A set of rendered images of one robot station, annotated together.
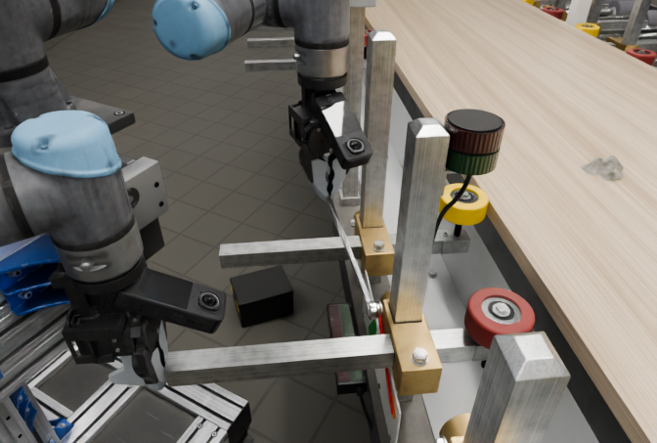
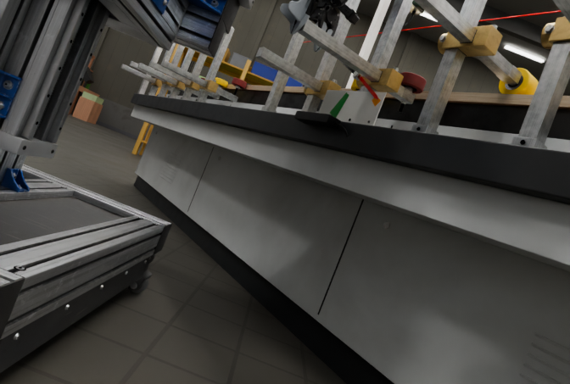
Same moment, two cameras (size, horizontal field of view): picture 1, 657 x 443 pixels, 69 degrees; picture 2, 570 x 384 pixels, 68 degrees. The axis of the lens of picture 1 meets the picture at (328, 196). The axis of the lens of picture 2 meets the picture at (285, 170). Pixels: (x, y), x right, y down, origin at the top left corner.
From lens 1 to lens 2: 1.21 m
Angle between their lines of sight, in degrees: 44
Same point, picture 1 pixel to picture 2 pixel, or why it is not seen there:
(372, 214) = (326, 75)
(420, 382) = (395, 80)
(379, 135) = (343, 34)
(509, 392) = not seen: outside the picture
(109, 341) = not seen: outside the picture
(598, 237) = not seen: hidden behind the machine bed
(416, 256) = (393, 36)
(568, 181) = not seen: hidden behind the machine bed
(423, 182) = (405, 2)
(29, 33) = not seen: outside the picture
